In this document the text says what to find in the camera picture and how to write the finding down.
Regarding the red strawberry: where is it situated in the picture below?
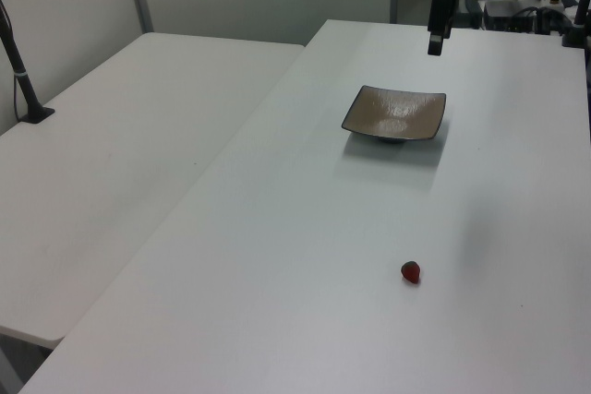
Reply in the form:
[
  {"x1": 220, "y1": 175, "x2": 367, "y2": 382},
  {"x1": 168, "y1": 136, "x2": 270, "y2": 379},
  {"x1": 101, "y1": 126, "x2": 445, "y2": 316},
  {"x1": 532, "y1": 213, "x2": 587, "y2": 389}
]
[{"x1": 399, "y1": 260, "x2": 423, "y2": 285}]

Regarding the square brown ceramic plate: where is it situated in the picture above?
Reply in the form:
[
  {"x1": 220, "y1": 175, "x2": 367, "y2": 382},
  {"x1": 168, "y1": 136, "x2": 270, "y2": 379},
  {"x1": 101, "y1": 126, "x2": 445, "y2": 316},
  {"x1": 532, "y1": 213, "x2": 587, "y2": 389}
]
[{"x1": 341, "y1": 84, "x2": 448, "y2": 145}]

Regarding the black electronics control box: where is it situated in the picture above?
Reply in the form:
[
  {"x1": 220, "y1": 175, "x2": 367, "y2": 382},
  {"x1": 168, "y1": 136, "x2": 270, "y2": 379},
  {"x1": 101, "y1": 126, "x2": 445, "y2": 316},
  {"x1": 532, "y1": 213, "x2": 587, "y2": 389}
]
[{"x1": 483, "y1": 0, "x2": 540, "y2": 34}]

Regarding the black cable bundle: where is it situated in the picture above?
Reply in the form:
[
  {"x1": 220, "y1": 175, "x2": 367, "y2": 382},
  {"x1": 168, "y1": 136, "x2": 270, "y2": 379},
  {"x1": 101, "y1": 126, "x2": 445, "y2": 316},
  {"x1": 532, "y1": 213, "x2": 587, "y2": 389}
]
[{"x1": 535, "y1": 6, "x2": 578, "y2": 37}]

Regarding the black clamp camera stand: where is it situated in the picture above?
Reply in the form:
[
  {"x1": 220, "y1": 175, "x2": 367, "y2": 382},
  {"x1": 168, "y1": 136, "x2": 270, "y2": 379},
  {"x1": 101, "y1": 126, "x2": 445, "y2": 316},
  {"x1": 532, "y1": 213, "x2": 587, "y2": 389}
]
[{"x1": 560, "y1": 0, "x2": 591, "y2": 50}]

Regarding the black camera stand with band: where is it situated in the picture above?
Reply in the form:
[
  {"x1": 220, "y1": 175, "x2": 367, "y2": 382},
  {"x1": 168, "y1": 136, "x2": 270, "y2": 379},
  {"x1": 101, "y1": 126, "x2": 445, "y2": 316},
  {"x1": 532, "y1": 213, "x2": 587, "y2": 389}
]
[{"x1": 0, "y1": 0, "x2": 56, "y2": 125}]

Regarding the thin black stand cable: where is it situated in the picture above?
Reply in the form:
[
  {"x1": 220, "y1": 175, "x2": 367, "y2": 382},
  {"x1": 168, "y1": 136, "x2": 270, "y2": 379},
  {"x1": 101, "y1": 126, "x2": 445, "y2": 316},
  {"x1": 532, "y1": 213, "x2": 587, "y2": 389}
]
[{"x1": 11, "y1": 74, "x2": 23, "y2": 124}]

